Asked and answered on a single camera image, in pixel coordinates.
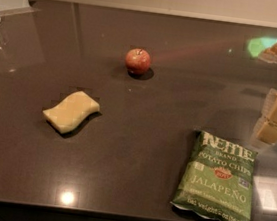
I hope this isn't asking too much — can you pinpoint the yellow wavy sponge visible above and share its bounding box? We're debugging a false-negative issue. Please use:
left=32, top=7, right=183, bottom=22
left=43, top=91, right=100, bottom=134

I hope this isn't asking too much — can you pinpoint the green jalapeno chips bag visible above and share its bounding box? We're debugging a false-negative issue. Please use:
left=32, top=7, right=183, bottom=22
left=171, top=130, right=257, bottom=221

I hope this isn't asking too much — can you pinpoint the red apple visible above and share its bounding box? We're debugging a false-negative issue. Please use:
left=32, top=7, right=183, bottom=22
left=124, top=48, right=151, bottom=75

